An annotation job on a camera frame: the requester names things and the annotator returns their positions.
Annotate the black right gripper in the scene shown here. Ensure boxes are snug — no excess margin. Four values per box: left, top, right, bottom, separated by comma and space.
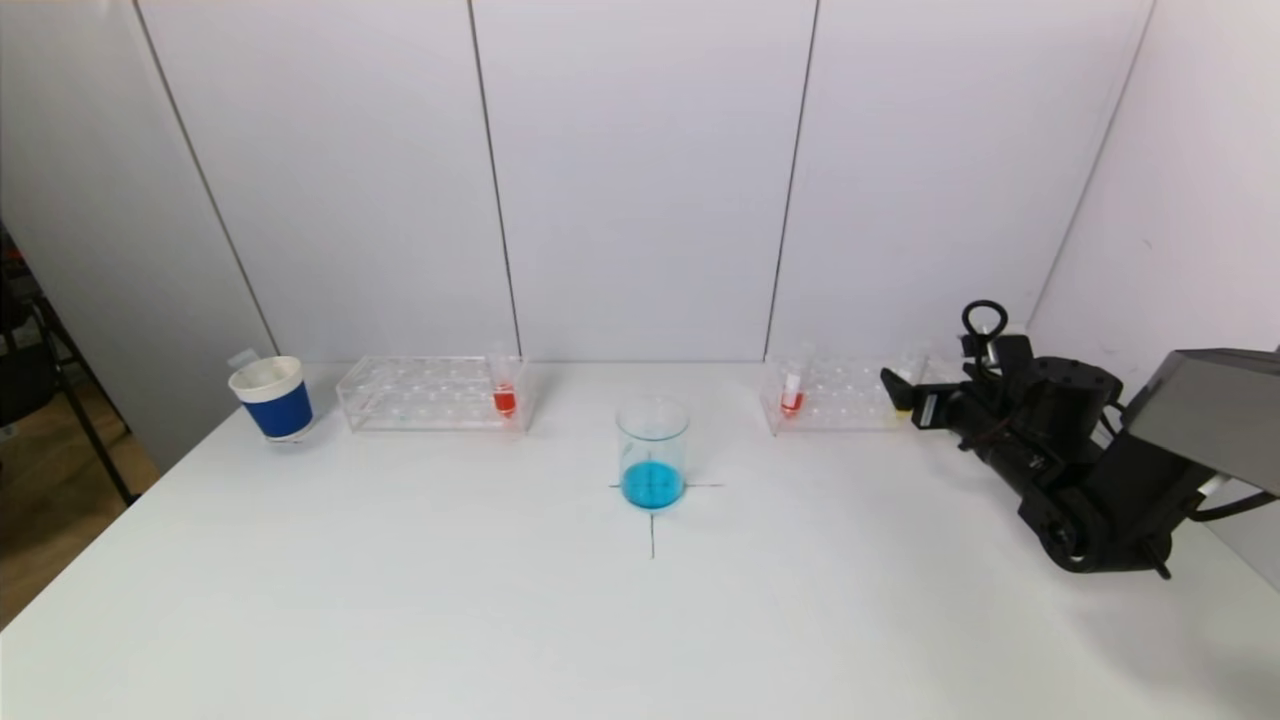
880, 367, 999, 455

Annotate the yellow pigment test tube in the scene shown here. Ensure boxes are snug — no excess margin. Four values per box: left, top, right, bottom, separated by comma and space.
893, 343, 931, 417

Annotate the blue sleeved white paper cup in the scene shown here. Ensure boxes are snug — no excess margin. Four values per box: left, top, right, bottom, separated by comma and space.
229, 356, 316, 443

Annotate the clear acrylic test tube rack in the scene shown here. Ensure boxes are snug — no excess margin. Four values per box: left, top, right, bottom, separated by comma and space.
338, 355, 534, 435
760, 352, 963, 438

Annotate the red pigment test tube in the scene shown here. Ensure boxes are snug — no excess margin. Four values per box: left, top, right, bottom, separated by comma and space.
485, 342, 521, 421
779, 345, 807, 419

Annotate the clear glass beaker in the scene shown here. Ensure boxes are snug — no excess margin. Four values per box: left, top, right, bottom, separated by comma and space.
616, 396, 691, 511

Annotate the black tripod stand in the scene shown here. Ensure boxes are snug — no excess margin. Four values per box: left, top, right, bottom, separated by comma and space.
0, 228, 137, 506

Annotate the short black camera cable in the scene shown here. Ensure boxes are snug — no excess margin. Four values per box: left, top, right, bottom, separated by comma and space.
961, 299, 1009, 373

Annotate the long black arm cable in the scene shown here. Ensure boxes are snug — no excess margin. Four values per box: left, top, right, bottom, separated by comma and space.
1188, 488, 1280, 524

